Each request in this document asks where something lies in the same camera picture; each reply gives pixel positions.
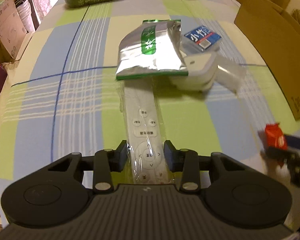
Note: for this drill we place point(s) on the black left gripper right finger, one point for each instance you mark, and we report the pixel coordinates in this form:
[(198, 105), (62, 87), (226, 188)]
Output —
[(185, 161)]

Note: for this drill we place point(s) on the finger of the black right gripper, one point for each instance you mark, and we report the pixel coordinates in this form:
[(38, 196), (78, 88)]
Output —
[(281, 156), (293, 142)]

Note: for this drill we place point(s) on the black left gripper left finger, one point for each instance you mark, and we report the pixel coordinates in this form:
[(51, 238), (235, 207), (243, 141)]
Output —
[(107, 161)]

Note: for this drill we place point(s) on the red snack packet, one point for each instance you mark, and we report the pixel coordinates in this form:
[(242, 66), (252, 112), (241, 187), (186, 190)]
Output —
[(275, 136)]

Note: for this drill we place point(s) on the white remote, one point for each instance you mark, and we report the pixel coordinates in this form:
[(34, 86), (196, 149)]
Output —
[(145, 146)]

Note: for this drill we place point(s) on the silver green tea bag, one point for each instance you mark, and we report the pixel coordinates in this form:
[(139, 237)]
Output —
[(152, 49)]

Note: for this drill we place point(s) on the white item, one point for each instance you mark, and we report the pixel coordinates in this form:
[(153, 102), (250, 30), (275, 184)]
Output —
[(229, 74)]

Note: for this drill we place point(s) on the checkered blue green tablecloth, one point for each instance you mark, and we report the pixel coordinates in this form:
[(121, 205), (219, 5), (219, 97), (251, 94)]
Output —
[(63, 96)]

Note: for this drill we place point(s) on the white square lidded container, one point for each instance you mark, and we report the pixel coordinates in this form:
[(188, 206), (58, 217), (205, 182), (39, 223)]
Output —
[(202, 69)]

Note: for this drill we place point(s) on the brown cardboard box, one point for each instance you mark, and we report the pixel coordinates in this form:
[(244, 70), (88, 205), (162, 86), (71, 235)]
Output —
[(276, 37)]

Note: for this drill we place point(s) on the blue label clear plastic box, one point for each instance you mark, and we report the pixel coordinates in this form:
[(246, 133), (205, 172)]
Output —
[(200, 40)]

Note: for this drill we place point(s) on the pink white cardboard box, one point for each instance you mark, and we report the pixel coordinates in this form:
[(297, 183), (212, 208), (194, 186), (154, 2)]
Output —
[(12, 31)]

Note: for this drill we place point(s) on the stacked white paper cups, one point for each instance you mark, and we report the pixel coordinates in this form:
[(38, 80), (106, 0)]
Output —
[(25, 13)]

